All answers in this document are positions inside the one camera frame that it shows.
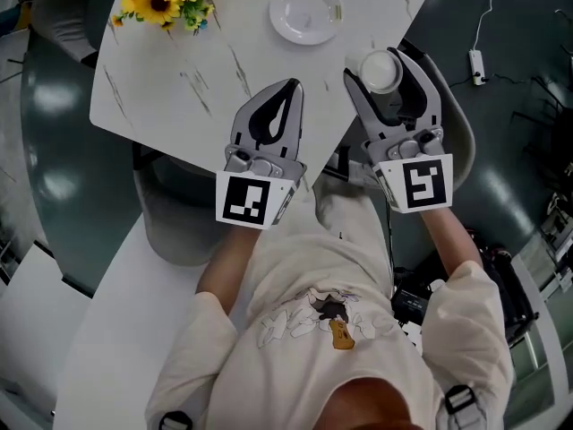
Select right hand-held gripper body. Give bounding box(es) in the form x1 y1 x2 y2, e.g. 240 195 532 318
360 125 455 215

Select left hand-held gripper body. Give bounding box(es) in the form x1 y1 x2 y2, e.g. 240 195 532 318
214 143 309 232

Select small white cup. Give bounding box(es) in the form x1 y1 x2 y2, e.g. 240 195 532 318
344 47 405 96

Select white saucer plate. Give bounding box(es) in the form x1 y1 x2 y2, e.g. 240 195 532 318
268 0 346 47

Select person's left forearm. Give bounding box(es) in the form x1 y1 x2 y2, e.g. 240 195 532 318
194 228 261 318

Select person's right forearm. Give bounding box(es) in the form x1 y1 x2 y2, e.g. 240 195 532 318
417 205 483 282

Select grey shell chair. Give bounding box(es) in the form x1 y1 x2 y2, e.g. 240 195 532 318
321 37 477 193
30 0 116 70
132 140 235 269

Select white power strip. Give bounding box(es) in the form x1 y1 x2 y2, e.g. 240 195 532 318
467 48 488 88

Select white marble table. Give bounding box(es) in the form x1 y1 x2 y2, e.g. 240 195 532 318
88 0 431 193

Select cream trousers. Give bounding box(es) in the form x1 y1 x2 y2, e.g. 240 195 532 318
311 176 391 251

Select black metal chairs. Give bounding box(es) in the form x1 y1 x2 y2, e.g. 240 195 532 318
509 75 573 188

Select large black bag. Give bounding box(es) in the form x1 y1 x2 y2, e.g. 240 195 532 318
464 225 542 348

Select cream printed sweatshirt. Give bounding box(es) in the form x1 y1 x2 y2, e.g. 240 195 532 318
144 232 515 430

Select plain white table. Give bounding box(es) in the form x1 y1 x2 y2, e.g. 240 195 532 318
0 212 263 430

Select person's face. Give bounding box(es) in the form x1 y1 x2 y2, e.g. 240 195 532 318
328 375 427 430

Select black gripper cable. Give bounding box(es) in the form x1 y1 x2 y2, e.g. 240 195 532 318
383 198 398 296

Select black recorder box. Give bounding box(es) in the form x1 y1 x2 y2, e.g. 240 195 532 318
390 265 448 327

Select grey backpack strap buckle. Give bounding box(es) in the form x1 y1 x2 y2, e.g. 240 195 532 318
158 409 194 430
443 384 490 428

